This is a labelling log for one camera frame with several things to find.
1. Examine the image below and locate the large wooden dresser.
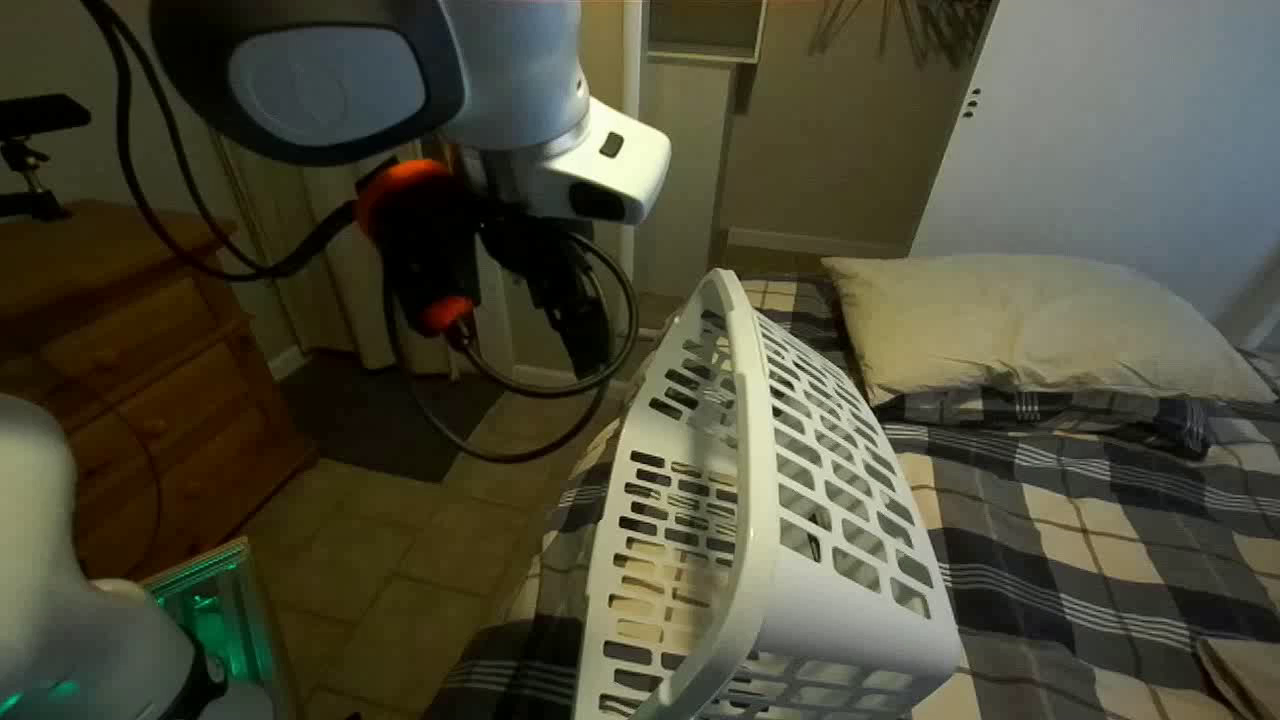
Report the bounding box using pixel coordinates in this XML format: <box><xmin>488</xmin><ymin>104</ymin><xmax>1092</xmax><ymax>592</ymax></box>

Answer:
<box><xmin>0</xmin><ymin>194</ymin><xmax>321</xmax><ymax>584</ymax></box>

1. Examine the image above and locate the plaid bed blanket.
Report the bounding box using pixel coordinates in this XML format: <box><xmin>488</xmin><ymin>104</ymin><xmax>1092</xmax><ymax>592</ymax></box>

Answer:
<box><xmin>418</xmin><ymin>273</ymin><xmax>1280</xmax><ymax>720</ymax></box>

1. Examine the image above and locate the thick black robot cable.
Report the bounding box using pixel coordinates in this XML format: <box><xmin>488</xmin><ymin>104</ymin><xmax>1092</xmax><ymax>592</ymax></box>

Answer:
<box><xmin>75</xmin><ymin>0</ymin><xmax>368</xmax><ymax>289</ymax></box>

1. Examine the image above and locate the dark clothing item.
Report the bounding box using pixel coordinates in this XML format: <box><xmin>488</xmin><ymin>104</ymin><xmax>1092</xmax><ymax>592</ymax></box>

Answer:
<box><xmin>740</xmin><ymin>273</ymin><xmax>846</xmax><ymax>360</ymax></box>

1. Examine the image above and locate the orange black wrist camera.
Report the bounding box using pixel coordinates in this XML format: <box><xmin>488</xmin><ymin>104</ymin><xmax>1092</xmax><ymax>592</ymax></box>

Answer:
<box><xmin>353</xmin><ymin>154</ymin><xmax>488</xmax><ymax>342</ymax></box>

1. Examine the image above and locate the white plastic laundry basket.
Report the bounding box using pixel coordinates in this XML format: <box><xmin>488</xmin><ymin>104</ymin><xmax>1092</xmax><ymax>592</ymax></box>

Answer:
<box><xmin>572</xmin><ymin>262</ymin><xmax>971</xmax><ymax>720</ymax></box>

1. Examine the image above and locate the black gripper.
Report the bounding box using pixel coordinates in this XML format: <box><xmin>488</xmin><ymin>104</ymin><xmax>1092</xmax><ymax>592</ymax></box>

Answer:
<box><xmin>476</xmin><ymin>208</ymin><xmax>623</xmax><ymax>385</ymax></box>

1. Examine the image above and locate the cream pillow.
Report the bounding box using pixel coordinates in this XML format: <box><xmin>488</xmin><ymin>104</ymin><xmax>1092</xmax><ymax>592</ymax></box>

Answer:
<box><xmin>814</xmin><ymin>246</ymin><xmax>1280</xmax><ymax>412</ymax></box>

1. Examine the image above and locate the black camera on stand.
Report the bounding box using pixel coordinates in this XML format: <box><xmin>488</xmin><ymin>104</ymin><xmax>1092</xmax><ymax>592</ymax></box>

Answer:
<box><xmin>0</xmin><ymin>92</ymin><xmax>97</xmax><ymax>224</ymax></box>

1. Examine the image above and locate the thin black looped cable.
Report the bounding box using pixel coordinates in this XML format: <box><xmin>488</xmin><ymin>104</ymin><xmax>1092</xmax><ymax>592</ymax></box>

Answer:
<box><xmin>379</xmin><ymin>226</ymin><xmax>648</xmax><ymax>470</ymax></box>

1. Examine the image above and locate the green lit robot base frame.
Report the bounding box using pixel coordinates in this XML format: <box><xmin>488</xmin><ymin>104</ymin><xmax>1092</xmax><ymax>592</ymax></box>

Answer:
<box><xmin>134</xmin><ymin>535</ymin><xmax>296</xmax><ymax>720</ymax></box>

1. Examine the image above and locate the white door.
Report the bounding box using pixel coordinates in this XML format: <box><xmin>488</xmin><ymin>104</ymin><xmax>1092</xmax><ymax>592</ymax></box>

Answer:
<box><xmin>909</xmin><ymin>0</ymin><xmax>1280</xmax><ymax>324</ymax></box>

